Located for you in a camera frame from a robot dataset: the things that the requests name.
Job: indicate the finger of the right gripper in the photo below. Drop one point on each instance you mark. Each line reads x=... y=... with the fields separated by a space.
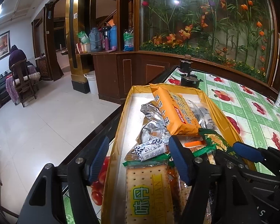
x=248 y=152

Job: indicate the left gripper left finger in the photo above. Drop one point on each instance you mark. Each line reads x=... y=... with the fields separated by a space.
x=97 y=158

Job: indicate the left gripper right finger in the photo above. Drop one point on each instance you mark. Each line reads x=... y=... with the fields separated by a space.
x=183 y=159

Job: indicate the blue white patterned snack packet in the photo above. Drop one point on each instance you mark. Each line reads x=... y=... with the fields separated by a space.
x=150 y=149

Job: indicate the dark green cracker packet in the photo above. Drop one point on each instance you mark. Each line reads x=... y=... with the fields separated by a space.
x=214 y=141

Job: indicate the orange biscuit pack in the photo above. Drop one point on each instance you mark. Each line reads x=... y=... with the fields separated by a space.
x=177 y=115

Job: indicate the green edged clear cracker pack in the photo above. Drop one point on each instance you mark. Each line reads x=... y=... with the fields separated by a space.
x=179 y=190

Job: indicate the yellow Weidan cracker pack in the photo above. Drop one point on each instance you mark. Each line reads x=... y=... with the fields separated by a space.
x=148 y=195

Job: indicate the green fruit pattern tablecloth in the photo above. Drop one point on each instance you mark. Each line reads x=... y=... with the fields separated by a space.
x=254 y=116

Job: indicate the silver foil snack packet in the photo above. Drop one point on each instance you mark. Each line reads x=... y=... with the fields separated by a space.
x=153 y=125

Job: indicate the yellow snack tray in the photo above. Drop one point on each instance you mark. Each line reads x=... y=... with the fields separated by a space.
x=208 y=115

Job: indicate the white bucket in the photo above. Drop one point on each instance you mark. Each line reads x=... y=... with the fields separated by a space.
x=92 y=81

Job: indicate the black round ashtray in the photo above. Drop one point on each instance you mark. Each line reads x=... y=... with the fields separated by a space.
x=190 y=81

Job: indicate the small black stand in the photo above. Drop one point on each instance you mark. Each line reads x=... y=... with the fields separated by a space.
x=185 y=65

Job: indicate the wooden chair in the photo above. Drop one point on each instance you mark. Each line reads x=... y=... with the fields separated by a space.
x=22 y=82

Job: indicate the grey thermos jug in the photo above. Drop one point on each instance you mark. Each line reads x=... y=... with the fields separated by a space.
x=95 y=37

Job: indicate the blue thermos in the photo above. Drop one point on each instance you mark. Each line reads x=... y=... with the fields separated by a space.
x=113 y=38

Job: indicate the glass flower display cabinet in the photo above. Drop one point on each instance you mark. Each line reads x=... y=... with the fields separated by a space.
x=236 y=39

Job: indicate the seated person in purple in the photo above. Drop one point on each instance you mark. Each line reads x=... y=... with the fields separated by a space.
x=15 y=56

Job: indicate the framed wall painting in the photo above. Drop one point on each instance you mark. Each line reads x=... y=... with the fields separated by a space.
x=4 y=44

